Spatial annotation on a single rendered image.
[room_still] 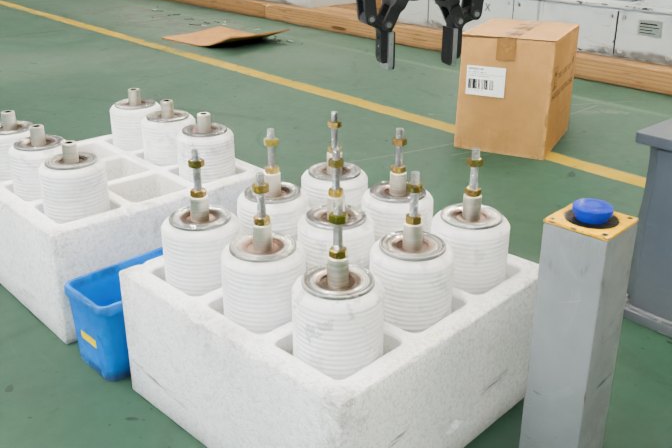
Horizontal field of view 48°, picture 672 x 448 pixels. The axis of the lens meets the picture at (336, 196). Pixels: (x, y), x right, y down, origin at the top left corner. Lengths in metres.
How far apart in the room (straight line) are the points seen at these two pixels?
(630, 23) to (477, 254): 2.07
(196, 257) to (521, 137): 1.22
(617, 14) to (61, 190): 2.21
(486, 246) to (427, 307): 0.12
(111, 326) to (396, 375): 0.43
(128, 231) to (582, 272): 0.68
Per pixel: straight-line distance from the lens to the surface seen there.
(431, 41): 3.36
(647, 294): 1.27
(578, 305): 0.81
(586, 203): 0.81
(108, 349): 1.08
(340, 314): 0.74
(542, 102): 1.94
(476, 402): 0.95
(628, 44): 2.92
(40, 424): 1.06
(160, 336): 0.96
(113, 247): 1.18
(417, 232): 0.84
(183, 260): 0.92
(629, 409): 1.09
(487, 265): 0.93
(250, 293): 0.83
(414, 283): 0.83
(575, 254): 0.79
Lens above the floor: 0.62
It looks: 22 degrees down
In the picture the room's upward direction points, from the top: straight up
